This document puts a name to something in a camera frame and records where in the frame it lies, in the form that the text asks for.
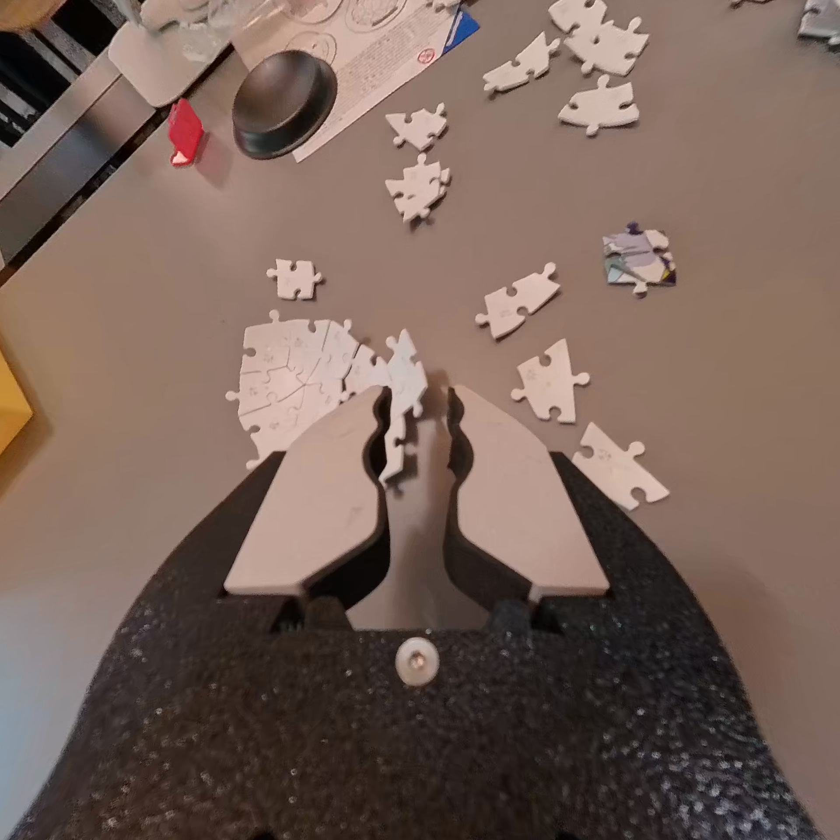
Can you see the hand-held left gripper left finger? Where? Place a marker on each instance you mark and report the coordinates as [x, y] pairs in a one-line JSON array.
[[308, 518]]

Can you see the white instruction leaflet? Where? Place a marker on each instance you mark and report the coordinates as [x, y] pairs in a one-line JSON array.
[[387, 72]]

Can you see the scatter of white pieces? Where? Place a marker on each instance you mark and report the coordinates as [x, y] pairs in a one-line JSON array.
[[604, 46]]

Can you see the arc-shaped assembled puzzle section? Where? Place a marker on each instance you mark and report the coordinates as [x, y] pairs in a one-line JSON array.
[[289, 374]]

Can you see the black round ball stand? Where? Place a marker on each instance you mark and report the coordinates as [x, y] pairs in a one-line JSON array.
[[282, 108]]

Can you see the light office table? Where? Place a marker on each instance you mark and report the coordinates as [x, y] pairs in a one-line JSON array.
[[59, 164]]

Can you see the colourful printed puzzle piece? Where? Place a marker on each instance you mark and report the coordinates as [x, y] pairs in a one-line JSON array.
[[636, 259]]

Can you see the yellow plastic bin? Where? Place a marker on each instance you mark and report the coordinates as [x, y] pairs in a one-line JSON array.
[[12, 407]]

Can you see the small red plastic object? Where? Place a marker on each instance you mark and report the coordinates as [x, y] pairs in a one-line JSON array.
[[185, 131]]

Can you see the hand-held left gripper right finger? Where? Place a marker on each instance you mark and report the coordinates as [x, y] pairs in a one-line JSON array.
[[525, 518]]

